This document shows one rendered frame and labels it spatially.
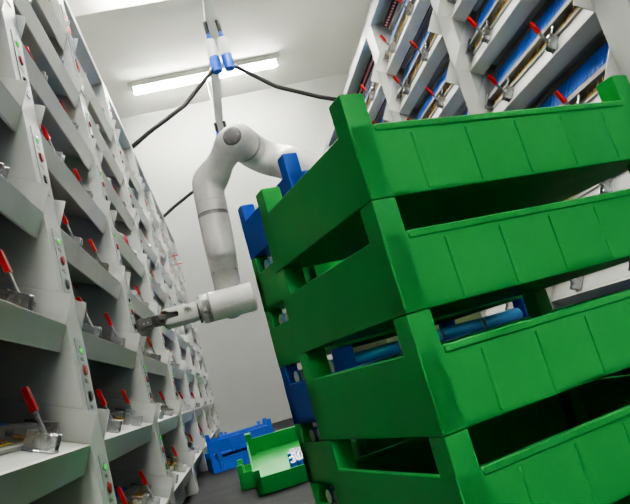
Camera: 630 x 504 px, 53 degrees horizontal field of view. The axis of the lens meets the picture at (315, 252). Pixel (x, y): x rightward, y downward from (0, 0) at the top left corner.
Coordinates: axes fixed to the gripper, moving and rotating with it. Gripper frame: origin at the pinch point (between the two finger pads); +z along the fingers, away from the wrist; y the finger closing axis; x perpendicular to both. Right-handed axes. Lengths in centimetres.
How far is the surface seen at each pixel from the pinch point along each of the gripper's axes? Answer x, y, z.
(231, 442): -45, 113, -11
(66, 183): 28, -44, 4
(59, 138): 51, -17, 9
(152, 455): -34.6, -4.7, 5.0
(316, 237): -15, -130, -30
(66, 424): -23, -75, 6
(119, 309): 5.0, -4.7, 5.2
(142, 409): -22.5, -5.0, 4.9
